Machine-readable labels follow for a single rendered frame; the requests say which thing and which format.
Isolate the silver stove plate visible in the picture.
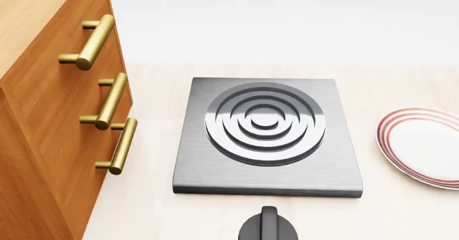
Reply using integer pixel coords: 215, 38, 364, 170
172, 77, 364, 199

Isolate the dark grey stove knob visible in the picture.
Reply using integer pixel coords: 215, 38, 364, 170
237, 206, 299, 240

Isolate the wooden drawer cabinet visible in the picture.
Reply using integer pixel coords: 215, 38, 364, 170
0, 0, 134, 240

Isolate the white plate with red rings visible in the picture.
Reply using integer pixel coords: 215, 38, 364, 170
374, 107, 459, 191

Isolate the small brass drawer handle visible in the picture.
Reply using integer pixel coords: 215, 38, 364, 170
95, 117, 138, 176

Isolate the medium brass drawer handle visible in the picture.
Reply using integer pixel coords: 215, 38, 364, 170
79, 72, 128, 131

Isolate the large brass drawer handle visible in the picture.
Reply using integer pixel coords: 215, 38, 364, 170
58, 14, 116, 72

